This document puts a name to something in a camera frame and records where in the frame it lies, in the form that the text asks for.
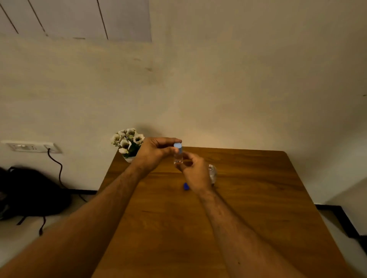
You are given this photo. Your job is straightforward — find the person's right hand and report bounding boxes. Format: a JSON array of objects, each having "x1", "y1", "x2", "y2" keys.
[{"x1": 175, "y1": 151, "x2": 213, "y2": 194}]

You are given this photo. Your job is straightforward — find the person's left hand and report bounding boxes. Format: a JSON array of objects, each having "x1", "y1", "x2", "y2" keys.
[{"x1": 132, "y1": 137, "x2": 182, "y2": 173}]

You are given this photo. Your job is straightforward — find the small clear bottle blue cap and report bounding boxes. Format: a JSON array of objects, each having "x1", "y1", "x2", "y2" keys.
[{"x1": 173, "y1": 143, "x2": 184, "y2": 164}]

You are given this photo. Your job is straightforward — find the person's right forearm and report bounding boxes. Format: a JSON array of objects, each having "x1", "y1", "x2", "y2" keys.
[{"x1": 198, "y1": 186, "x2": 307, "y2": 278}]

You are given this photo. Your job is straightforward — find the person's left forearm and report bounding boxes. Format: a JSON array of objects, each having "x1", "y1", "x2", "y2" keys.
[{"x1": 0, "y1": 163, "x2": 149, "y2": 278}]

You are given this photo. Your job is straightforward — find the white flowers in pot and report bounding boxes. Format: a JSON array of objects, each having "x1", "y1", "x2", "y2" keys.
[{"x1": 111, "y1": 128, "x2": 145, "y2": 163}]

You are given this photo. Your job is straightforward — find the wooden table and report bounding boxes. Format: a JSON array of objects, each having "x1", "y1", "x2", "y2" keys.
[{"x1": 91, "y1": 146, "x2": 354, "y2": 278}]

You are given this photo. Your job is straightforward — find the black backpack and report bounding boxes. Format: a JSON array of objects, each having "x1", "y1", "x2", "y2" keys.
[{"x1": 0, "y1": 166, "x2": 72, "y2": 237}]

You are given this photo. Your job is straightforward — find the black power cable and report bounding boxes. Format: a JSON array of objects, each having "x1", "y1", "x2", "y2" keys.
[{"x1": 47, "y1": 148, "x2": 88, "y2": 203}]

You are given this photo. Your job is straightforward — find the white wall socket panel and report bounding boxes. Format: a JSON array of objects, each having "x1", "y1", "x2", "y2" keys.
[{"x1": 1, "y1": 140, "x2": 62, "y2": 154}]

